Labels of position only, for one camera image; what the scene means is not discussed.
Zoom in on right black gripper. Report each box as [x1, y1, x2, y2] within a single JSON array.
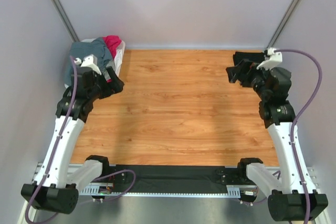
[[225, 59, 272, 100]]

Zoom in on black t-shirt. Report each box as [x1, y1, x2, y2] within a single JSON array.
[[232, 51, 268, 88]]

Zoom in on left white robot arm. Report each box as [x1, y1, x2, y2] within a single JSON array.
[[21, 67, 124, 214]]

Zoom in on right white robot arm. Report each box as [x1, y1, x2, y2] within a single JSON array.
[[226, 60, 328, 223]]

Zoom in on light grey t-shirt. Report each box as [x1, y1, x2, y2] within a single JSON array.
[[103, 60, 116, 83]]

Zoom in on white t-shirt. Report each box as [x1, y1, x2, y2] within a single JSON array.
[[114, 48, 124, 76]]

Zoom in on white laundry basket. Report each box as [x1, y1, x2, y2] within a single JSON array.
[[64, 35, 125, 88]]

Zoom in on pink red t-shirt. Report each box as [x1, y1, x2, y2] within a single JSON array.
[[102, 35, 122, 59]]

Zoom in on teal grey t-shirt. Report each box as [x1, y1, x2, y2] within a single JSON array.
[[64, 37, 116, 87]]

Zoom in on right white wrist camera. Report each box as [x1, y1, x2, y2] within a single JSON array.
[[257, 47, 282, 70]]

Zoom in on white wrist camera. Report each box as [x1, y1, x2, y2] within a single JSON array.
[[257, 47, 282, 70], [70, 54, 102, 75]]

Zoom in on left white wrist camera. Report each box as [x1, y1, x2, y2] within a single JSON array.
[[70, 54, 102, 75]]

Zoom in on aluminium frame rail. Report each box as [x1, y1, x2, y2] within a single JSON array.
[[31, 162, 87, 183]]

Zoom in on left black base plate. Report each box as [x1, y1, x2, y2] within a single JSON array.
[[102, 165, 133, 184]]

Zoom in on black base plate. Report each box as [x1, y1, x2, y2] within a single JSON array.
[[102, 165, 133, 184], [215, 167, 251, 185]]

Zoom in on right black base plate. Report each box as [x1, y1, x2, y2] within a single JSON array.
[[215, 167, 251, 185]]

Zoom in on slotted grey cable duct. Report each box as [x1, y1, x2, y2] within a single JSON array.
[[78, 184, 242, 198]]

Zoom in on left corner aluminium post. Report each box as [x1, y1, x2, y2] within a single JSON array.
[[51, 0, 79, 41]]

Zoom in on corner aluminium post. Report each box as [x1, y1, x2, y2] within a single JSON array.
[[267, 0, 301, 48], [51, 0, 79, 41]]

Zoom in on right corner aluminium post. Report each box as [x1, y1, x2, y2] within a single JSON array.
[[267, 0, 301, 48]]

